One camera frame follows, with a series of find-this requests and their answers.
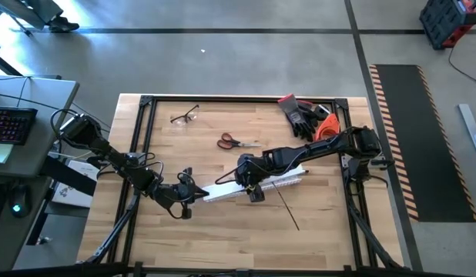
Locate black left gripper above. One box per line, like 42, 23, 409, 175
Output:
160, 168, 210, 220

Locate white duct cover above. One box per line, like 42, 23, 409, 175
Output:
203, 169, 300, 201

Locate orange black handled scissors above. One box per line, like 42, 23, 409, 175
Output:
216, 132, 262, 151

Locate white slotted cable duct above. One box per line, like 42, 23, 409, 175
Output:
202, 164, 307, 204

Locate thin black rod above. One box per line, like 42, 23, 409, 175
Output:
271, 181, 300, 232

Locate black grey work glove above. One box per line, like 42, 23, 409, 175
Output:
277, 92, 319, 142

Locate clear safety glasses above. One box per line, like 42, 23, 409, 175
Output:
169, 104, 200, 128

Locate white cardboard box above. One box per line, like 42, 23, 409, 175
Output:
51, 159, 99, 209

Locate grey desk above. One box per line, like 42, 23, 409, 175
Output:
0, 75, 80, 272

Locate black striped-edge floor mat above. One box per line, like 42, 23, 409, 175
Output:
368, 64, 476, 223

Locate black computer mouse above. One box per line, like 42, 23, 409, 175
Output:
8, 186, 31, 219

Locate black backlit keyboard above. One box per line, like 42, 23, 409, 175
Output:
0, 106, 38, 146

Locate green sticky note pad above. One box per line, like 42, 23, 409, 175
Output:
0, 143, 15, 165

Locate person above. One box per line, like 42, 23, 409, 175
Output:
29, 0, 80, 34

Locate grey metal beam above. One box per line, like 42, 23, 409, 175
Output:
458, 103, 476, 170

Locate black red tool case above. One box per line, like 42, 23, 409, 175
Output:
418, 0, 476, 50

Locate black aluminium table frame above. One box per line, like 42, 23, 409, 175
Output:
75, 94, 407, 277

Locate black floor cable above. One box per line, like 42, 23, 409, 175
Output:
448, 40, 476, 97

